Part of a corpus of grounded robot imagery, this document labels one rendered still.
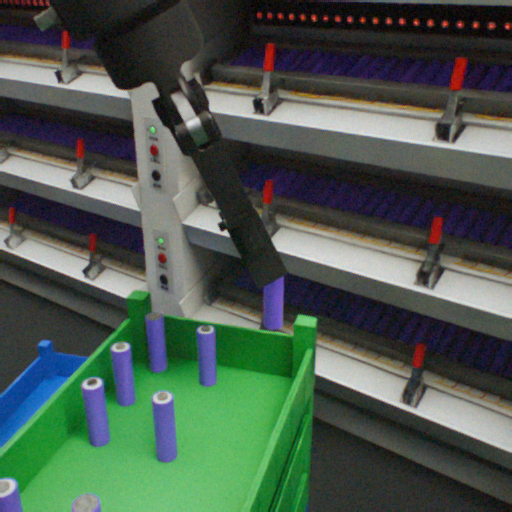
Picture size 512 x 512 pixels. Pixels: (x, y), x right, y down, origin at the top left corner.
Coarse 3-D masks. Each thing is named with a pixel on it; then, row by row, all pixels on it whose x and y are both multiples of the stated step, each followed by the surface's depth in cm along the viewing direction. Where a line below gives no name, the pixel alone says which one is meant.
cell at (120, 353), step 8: (120, 344) 58; (128, 344) 59; (112, 352) 58; (120, 352) 57; (128, 352) 58; (112, 360) 58; (120, 360) 58; (128, 360) 58; (120, 368) 58; (128, 368) 59; (120, 376) 59; (128, 376) 59; (120, 384) 59; (128, 384) 59; (120, 392) 59; (128, 392) 60; (120, 400) 60; (128, 400) 60
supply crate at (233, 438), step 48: (144, 336) 66; (192, 336) 66; (240, 336) 64; (288, 336) 62; (144, 384) 63; (192, 384) 63; (240, 384) 63; (288, 384) 63; (48, 432) 53; (144, 432) 57; (192, 432) 57; (240, 432) 57; (288, 432) 53; (48, 480) 52; (96, 480) 52; (144, 480) 52; (192, 480) 52; (240, 480) 52
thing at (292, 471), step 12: (312, 396) 64; (312, 408) 65; (312, 420) 66; (300, 432) 61; (300, 444) 60; (288, 456) 65; (300, 456) 61; (288, 468) 57; (300, 468) 62; (288, 480) 56; (276, 492) 61; (288, 492) 57; (276, 504) 53; (288, 504) 58
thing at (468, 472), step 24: (0, 264) 154; (24, 288) 151; (48, 288) 145; (72, 288) 141; (96, 312) 136; (120, 312) 131; (336, 408) 104; (360, 408) 102; (360, 432) 103; (384, 432) 100; (408, 432) 97; (408, 456) 99; (432, 456) 96; (456, 456) 93; (480, 456) 93; (480, 480) 92; (504, 480) 90
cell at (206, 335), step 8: (200, 328) 61; (208, 328) 61; (200, 336) 60; (208, 336) 60; (200, 344) 61; (208, 344) 61; (200, 352) 61; (208, 352) 61; (200, 360) 62; (208, 360) 62; (200, 368) 62; (208, 368) 62; (216, 368) 63; (200, 376) 63; (208, 376) 62; (216, 376) 63; (208, 384) 63
